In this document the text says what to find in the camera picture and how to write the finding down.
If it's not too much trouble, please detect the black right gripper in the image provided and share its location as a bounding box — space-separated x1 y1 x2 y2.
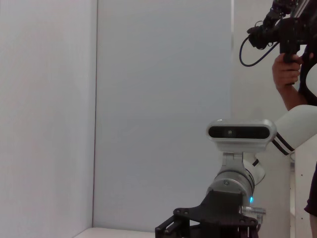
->
155 189 260 238

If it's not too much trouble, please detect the black handheld camera rig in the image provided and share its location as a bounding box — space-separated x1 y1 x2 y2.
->
247 0 317 62

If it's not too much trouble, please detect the bare operator forearm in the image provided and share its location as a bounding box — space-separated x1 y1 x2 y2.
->
275 83 310 112

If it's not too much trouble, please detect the bare operator hand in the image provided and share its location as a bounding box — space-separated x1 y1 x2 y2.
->
271 53 303 88

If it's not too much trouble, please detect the operator dark clothed body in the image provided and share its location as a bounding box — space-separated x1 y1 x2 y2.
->
298 42 317 238

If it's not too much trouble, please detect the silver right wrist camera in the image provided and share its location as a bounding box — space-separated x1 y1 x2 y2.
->
206 119 277 152

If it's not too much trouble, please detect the thin blue cable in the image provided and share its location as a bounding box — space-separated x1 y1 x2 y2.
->
239 34 280 67

